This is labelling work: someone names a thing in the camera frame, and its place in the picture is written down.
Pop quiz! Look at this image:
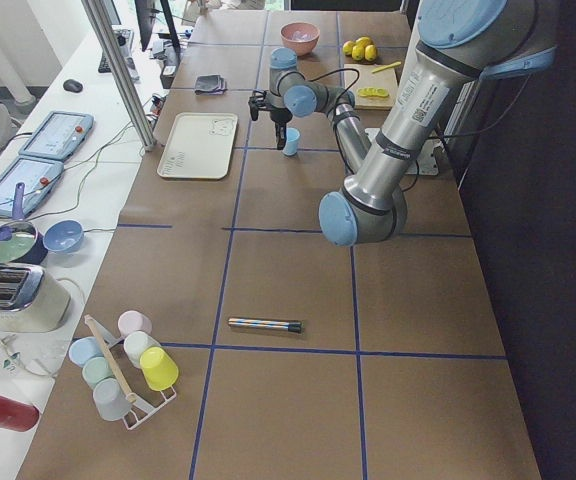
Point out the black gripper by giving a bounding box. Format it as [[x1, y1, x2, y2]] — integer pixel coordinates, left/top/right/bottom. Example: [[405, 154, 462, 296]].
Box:
[[270, 107, 292, 150]]

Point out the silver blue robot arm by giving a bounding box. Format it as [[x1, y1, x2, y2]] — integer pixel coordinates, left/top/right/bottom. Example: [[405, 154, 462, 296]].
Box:
[[249, 1, 560, 246]]

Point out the light blue plastic cup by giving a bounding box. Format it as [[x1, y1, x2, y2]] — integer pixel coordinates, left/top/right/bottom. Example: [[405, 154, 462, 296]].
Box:
[[282, 127, 301, 156]]

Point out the pink bowl with ice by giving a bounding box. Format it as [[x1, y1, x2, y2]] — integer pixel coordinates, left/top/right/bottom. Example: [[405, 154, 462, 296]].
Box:
[[280, 22, 320, 57]]

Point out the pink plastic cup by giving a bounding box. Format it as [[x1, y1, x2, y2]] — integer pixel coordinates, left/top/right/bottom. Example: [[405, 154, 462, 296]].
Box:
[[117, 310, 152, 338]]

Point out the white plastic cup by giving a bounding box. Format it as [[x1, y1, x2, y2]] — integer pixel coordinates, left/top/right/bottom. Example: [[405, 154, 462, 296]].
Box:
[[123, 331, 161, 369]]

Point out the yellow plastic cup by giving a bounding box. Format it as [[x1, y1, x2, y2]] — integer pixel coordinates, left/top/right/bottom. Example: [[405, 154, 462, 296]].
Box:
[[140, 346, 179, 391]]

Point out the green plastic cup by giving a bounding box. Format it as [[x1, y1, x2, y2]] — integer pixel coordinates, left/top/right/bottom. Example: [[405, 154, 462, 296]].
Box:
[[82, 356, 114, 390]]

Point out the grey plastic cup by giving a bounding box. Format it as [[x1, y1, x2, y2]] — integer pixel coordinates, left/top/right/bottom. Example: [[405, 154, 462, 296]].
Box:
[[92, 378, 132, 421]]

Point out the cream bear serving tray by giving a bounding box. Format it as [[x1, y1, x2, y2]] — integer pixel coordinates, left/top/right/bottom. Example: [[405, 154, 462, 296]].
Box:
[[157, 112, 238, 180]]

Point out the grey folded cloth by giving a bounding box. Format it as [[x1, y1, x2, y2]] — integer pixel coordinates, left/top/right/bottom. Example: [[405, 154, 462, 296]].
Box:
[[194, 74, 228, 95]]

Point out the lemon slices row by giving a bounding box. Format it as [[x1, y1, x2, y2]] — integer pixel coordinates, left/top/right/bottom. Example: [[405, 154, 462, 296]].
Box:
[[357, 87, 389, 99]]

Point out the bamboo cutting board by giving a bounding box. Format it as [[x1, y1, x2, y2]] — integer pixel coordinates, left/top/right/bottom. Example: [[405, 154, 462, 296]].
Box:
[[346, 65, 398, 110]]

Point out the yellow lemon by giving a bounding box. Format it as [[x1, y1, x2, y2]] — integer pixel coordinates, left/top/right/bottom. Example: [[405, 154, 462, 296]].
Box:
[[355, 37, 373, 47], [364, 44, 378, 62], [342, 41, 355, 56], [351, 45, 365, 61]]

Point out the yellow plastic knife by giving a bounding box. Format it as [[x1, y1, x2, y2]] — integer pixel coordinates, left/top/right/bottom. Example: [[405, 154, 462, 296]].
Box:
[[371, 61, 402, 74]]

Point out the steel muddler black tip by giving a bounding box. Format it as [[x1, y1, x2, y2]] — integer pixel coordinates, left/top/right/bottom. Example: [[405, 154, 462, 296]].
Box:
[[227, 317, 303, 334]]

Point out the black computer mouse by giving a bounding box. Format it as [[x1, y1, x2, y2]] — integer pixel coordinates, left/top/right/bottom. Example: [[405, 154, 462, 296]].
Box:
[[62, 79, 83, 93]]

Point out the blue teach pendant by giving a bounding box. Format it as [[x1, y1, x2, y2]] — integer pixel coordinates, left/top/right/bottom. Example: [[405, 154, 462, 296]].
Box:
[[19, 111, 94, 162], [0, 156, 64, 218]]

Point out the blue bowl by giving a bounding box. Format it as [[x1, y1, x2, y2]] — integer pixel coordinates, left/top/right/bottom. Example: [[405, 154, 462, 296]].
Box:
[[43, 220, 84, 254]]

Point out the cream toaster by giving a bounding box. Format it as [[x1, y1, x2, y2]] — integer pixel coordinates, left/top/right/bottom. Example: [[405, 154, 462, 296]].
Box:
[[0, 263, 70, 333]]

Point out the red cylinder bottle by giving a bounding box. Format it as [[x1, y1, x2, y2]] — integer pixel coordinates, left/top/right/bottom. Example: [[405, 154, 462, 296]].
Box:
[[0, 395, 40, 432]]

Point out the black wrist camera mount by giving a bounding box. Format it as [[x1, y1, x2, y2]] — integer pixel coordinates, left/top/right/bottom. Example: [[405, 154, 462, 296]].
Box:
[[248, 90, 270, 121]]

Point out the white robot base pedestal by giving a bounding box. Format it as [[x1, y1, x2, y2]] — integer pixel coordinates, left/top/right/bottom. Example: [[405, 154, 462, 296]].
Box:
[[363, 64, 449, 177]]

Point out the aluminium frame post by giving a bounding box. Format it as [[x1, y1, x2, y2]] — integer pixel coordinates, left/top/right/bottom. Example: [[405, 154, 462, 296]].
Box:
[[81, 0, 156, 152]]

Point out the white wire cup rack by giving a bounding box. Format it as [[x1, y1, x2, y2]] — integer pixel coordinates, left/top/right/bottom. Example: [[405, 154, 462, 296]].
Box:
[[84, 315, 177, 430]]

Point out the blue saucepan with handle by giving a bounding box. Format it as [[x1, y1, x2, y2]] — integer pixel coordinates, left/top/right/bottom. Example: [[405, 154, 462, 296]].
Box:
[[0, 182, 48, 265]]

